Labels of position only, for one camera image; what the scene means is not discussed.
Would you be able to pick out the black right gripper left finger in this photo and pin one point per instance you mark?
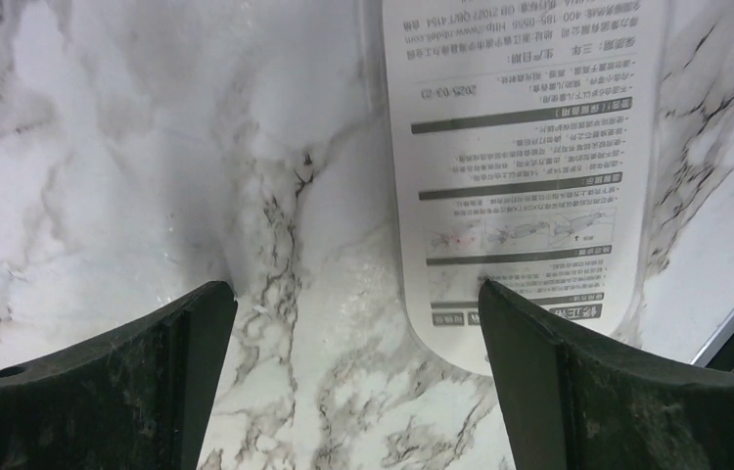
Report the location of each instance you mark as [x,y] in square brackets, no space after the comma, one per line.
[136,397]

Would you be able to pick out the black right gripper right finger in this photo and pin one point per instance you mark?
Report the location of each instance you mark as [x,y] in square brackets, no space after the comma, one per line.
[572,398]

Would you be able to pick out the white printed label tag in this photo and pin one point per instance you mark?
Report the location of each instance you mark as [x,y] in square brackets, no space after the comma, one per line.
[523,137]

